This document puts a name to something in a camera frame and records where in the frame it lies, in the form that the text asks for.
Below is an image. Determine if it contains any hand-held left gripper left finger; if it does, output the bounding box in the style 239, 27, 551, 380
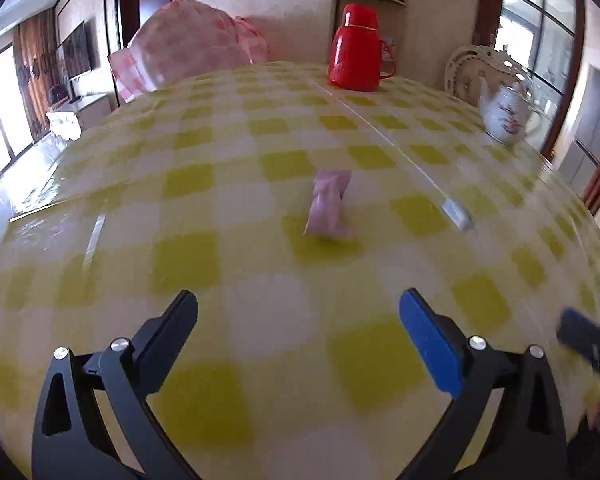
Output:
31, 290, 201, 480

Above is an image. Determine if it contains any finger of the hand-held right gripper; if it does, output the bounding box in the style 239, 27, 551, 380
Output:
556, 308, 600, 367

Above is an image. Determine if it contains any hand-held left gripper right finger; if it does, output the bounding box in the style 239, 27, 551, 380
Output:
399, 287, 568, 480

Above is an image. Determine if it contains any pink snack packet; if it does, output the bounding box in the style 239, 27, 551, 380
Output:
302, 169, 356, 241

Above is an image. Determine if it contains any yellow checked tablecloth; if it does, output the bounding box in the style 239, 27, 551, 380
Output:
0, 60, 600, 480

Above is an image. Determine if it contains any small white strip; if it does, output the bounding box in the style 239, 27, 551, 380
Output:
439, 198, 476, 232

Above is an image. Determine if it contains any white floral teapot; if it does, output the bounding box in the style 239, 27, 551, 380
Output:
477, 72, 543, 143

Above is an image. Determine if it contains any white television cabinet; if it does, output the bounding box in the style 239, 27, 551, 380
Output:
45, 92, 116, 141

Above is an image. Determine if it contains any white ornate tray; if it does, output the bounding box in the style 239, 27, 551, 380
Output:
442, 44, 543, 136

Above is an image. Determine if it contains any pink checked chair cover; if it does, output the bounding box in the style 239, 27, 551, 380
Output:
107, 0, 271, 103

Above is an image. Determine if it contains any wooden framed glass door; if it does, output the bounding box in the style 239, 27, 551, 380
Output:
472, 0, 600, 201

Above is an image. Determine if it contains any television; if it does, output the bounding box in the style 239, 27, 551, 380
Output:
57, 20, 93, 83

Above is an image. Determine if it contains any dark red curtain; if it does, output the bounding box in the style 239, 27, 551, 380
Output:
12, 10, 61, 136

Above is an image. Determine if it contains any small blue white box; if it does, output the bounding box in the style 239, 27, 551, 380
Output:
380, 35, 402, 64

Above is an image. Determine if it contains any red thermos jug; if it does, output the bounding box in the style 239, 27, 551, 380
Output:
328, 4, 397, 92

